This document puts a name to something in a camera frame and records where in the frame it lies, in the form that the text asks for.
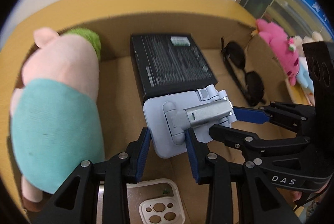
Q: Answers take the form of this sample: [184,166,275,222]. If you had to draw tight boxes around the black sunglasses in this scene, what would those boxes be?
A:
[221,37,266,107]

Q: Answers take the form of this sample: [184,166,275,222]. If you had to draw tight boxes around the white phone case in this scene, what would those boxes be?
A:
[127,178,186,224]

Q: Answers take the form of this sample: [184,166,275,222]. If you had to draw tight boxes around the grey folding phone stand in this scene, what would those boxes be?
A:
[143,84,237,158]

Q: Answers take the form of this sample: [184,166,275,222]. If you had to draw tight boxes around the pig plush teal shirt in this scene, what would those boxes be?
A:
[10,27,105,212]

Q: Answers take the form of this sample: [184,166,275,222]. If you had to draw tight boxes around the black product box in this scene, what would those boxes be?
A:
[130,33,217,103]

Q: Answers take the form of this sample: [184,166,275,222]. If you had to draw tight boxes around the light blue plush toy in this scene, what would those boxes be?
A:
[296,57,314,94]

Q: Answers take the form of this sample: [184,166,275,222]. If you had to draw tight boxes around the pink plush toy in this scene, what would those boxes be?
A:
[255,19,300,86]

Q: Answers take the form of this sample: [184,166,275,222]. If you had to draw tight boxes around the cream plush toy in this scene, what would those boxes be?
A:
[293,31,323,57]

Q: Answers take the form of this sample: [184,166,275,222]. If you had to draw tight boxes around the brown cardboard box tray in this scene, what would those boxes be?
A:
[1,11,292,212]

